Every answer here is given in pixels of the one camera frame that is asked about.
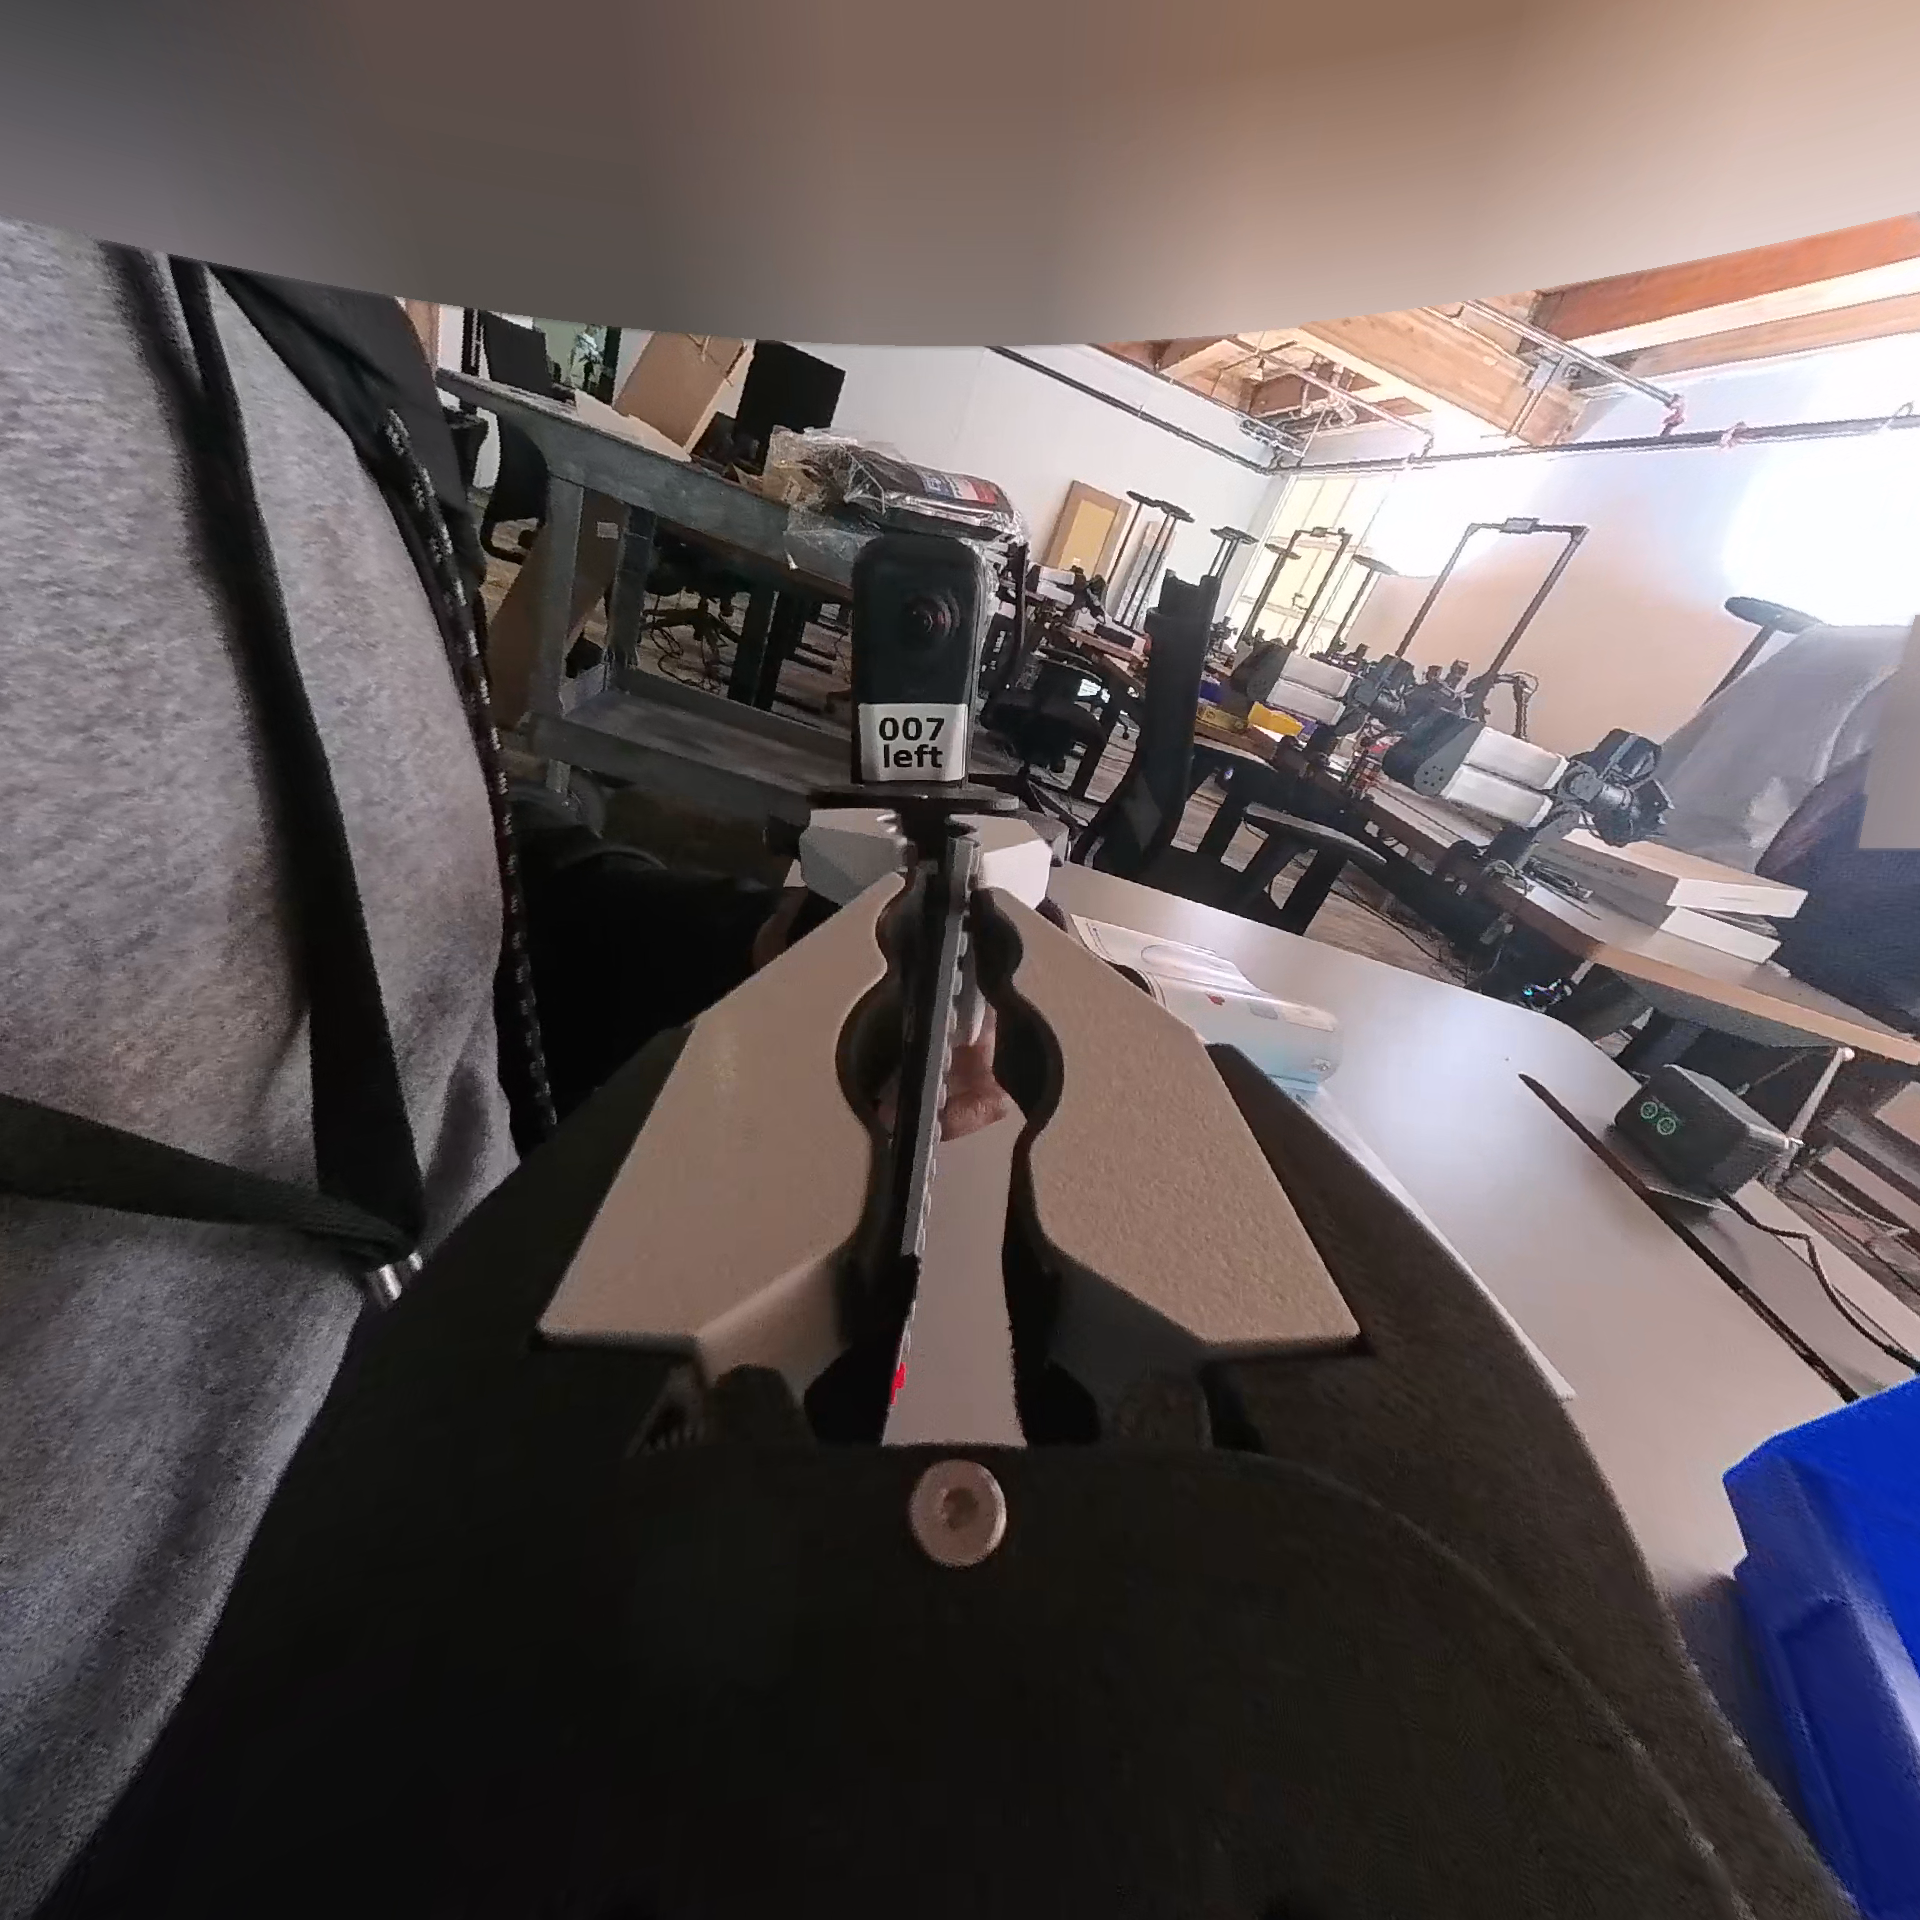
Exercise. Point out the leaning cardboard sheet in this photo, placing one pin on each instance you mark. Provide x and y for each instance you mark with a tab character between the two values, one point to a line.
546	616

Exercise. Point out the grey metal workbench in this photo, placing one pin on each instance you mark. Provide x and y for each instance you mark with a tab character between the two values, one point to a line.
645	481

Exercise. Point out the white flat box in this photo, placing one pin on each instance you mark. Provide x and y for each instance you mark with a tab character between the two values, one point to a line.
1678	887

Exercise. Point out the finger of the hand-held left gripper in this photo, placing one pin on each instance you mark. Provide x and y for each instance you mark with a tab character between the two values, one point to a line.
855	857
1015	868

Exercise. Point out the grey desk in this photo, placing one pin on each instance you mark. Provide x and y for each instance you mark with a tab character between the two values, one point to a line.
1499	1201

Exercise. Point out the plastic-wrapped dark bundle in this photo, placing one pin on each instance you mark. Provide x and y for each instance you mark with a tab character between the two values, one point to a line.
899	488

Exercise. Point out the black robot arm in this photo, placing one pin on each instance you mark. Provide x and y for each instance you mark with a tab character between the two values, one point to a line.
1614	787

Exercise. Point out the person's left hand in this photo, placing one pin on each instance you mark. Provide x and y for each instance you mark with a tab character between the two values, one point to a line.
985	1096

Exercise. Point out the pale blue instruction booklet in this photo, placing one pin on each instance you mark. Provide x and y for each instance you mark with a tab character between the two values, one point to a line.
1216	1003

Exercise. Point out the cardboard box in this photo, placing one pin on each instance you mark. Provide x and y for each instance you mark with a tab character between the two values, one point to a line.
683	388

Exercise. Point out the person's left forearm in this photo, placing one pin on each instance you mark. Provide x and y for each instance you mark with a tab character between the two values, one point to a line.
630	975

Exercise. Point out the dark monitor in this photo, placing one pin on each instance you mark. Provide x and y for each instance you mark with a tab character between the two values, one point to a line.
795	392

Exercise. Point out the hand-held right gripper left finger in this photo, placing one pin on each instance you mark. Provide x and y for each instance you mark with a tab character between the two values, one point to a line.
705	1185

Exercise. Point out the black box device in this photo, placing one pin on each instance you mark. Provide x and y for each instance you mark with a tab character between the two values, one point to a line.
1701	1133

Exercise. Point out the black stand frame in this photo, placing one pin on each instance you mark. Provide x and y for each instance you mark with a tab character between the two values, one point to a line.
1499	528

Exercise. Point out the long grey brick plate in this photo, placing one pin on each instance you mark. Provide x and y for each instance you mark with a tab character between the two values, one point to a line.
964	991

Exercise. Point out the blue plastic bin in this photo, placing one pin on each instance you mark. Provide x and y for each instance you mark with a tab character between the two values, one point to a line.
1845	1622

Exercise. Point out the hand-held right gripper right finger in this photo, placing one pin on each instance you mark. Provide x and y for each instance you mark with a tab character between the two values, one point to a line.
1185	1201

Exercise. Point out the grey background table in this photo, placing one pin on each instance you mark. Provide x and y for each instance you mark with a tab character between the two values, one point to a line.
1726	975

